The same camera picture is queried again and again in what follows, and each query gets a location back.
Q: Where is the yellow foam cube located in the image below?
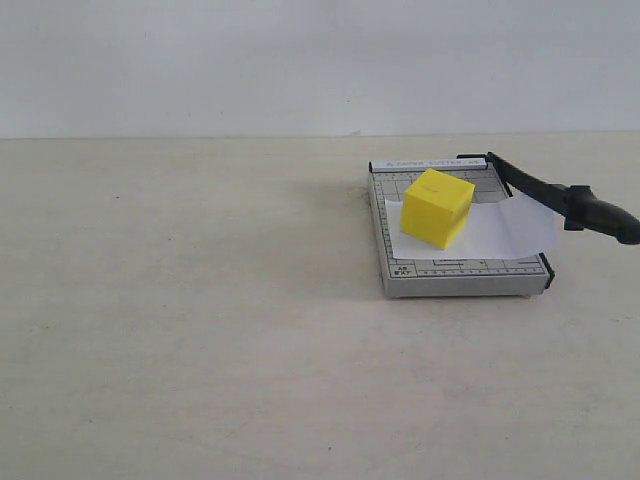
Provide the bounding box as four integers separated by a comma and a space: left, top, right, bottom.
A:
400, 169, 475, 250

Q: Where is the white paper sheet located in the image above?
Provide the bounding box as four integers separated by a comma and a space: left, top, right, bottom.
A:
385, 194, 557, 260

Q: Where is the black cutter blade arm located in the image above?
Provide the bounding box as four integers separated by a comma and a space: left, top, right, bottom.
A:
456, 152, 639, 245

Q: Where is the grey paper cutter base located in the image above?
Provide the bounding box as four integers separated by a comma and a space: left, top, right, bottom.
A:
368, 154, 555, 298

